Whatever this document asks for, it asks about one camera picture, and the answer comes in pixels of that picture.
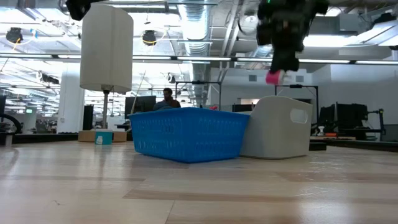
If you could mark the grey plastic bin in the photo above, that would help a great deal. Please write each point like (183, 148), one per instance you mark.
(276, 130)

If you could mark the blue plastic mesh basket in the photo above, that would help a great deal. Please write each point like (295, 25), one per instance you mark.
(189, 133)

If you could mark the black tower speaker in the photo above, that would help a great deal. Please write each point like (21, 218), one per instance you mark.
(88, 117)

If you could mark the small white object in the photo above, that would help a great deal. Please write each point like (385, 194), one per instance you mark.
(321, 130)

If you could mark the red and white cube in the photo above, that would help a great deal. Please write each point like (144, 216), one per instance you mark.
(273, 77)

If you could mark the person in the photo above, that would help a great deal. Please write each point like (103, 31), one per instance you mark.
(168, 99)

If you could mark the white shade wooden table lamp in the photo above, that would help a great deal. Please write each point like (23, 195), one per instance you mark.
(105, 46)

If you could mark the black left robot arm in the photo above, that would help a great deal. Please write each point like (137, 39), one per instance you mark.
(77, 9)

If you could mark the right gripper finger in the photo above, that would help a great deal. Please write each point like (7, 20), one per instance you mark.
(284, 62)

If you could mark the light blue white cube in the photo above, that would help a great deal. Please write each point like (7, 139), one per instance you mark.
(103, 137)

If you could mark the black background monitor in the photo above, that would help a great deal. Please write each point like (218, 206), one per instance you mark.
(141, 103)
(351, 116)
(326, 115)

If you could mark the black gantry frame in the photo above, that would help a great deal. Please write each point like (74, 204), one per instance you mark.
(199, 82)
(297, 86)

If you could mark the small orange object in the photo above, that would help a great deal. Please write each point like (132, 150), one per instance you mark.
(330, 134)

